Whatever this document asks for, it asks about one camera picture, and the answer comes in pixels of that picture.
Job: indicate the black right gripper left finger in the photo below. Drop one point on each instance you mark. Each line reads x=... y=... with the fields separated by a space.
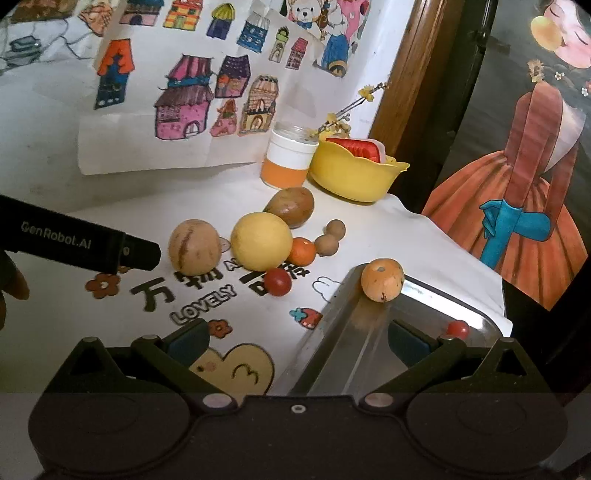
x=168 y=360

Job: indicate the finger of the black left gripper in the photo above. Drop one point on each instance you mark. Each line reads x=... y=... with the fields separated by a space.
x=138 y=253

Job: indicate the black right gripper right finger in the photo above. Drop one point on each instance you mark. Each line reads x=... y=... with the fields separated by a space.
x=426 y=360

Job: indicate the tan striped pepino melon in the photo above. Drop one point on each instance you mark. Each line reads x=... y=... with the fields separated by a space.
x=194 y=247

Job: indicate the large yellow grapefruit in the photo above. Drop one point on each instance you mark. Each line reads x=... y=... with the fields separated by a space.
x=260 y=241

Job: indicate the red cherry tomato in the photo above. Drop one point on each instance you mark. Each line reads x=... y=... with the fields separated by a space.
x=458 y=329
x=277 y=282

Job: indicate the small orange tangerine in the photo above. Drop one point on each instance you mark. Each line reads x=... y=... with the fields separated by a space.
x=302 y=252

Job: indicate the person's left hand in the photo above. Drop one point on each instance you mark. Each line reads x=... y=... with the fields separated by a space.
x=12 y=282

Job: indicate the red cherry tomato in tray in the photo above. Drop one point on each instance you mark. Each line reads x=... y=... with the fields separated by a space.
x=458 y=329

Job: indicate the stainless steel tray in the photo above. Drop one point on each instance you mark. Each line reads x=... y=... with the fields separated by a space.
x=350 y=353

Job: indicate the spotted orange on tray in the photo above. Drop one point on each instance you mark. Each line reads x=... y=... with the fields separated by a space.
x=382 y=280

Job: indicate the colourful houses drawing paper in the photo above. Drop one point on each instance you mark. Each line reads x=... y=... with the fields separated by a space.
x=189 y=84

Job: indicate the girl in dress poster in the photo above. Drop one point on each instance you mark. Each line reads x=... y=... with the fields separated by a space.
x=507 y=208

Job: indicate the orange white lidded cup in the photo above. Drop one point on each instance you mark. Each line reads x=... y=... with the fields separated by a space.
x=288 y=155

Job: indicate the pencil sketch drawing paper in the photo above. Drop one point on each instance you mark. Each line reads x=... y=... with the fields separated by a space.
x=52 y=31

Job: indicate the yellow plastic bowl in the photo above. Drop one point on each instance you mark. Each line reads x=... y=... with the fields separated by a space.
x=353 y=178

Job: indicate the red item in bowl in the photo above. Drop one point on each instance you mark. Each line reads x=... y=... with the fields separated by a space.
x=370 y=149

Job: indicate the yellow flower twig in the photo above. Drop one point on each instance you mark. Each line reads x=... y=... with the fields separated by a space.
x=337 y=124

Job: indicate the teddy bear drawing paper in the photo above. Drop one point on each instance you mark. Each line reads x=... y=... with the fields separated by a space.
x=338 y=25

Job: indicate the brown wooden door frame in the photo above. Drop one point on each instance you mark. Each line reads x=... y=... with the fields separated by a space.
x=408 y=72

